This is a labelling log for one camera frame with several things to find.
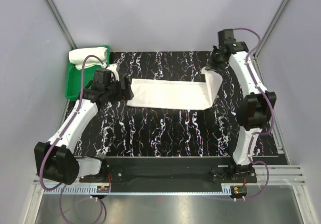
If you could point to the aluminium frame rail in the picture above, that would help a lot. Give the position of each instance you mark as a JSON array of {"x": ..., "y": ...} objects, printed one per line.
[{"x": 283, "y": 174}]

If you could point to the small white towel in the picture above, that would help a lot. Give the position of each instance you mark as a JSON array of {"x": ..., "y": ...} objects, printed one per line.
[{"x": 183, "y": 95}]

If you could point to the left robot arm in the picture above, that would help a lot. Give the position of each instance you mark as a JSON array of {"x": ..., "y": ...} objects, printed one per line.
[{"x": 54, "y": 159}]

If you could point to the left connector board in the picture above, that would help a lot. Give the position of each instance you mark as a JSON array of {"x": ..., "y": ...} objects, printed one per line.
[{"x": 103, "y": 189}]

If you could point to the grey slotted cable duct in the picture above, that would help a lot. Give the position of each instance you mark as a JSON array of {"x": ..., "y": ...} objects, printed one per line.
[{"x": 115, "y": 189}]

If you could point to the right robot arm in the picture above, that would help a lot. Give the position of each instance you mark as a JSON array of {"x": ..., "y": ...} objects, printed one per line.
[{"x": 255, "y": 110}]

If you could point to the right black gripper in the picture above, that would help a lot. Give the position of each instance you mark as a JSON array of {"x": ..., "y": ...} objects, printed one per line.
[{"x": 210, "y": 64}]

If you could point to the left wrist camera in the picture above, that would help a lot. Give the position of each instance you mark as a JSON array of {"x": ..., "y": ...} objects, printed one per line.
[{"x": 114, "y": 68}]

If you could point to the green plastic tray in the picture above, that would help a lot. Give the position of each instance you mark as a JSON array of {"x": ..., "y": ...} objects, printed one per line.
[{"x": 74, "y": 72}]

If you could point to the connector board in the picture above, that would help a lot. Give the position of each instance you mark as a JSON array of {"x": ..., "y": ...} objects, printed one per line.
[
  {"x": 103, "y": 189},
  {"x": 239, "y": 190}
]

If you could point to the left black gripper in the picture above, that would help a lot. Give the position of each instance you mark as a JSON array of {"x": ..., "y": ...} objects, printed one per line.
[{"x": 125, "y": 94}]

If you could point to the large white towel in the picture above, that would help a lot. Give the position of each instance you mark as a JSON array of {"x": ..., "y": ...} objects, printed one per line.
[{"x": 96, "y": 56}]

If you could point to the right connector board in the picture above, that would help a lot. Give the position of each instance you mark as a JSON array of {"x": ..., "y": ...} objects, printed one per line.
[{"x": 239, "y": 190}]

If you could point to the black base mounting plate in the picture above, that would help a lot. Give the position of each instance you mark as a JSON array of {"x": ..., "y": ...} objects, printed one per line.
[{"x": 172, "y": 172}]

